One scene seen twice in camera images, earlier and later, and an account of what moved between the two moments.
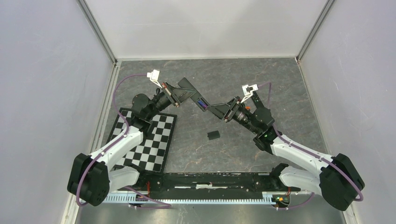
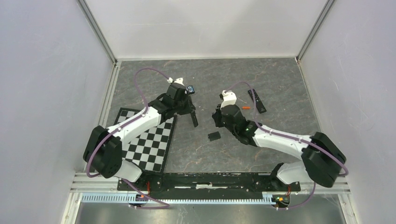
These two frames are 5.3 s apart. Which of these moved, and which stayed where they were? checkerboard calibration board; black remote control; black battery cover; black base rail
Moved: black remote control
Stayed: checkerboard calibration board; black battery cover; black base rail
